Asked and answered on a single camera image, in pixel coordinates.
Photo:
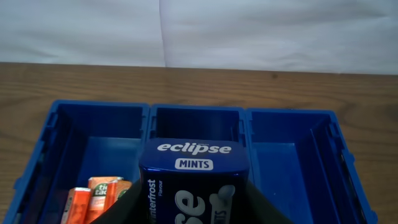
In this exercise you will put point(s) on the blue candy pack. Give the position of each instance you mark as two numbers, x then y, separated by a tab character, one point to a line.
192	186

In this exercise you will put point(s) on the blue tray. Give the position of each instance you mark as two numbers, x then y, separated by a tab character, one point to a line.
280	171

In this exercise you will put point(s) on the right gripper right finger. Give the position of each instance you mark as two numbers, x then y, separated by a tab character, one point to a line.
261	208

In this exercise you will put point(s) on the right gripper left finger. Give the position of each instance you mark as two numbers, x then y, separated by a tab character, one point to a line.
127	208

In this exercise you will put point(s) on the orange candy box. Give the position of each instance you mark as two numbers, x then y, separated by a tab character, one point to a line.
76	205
104	194

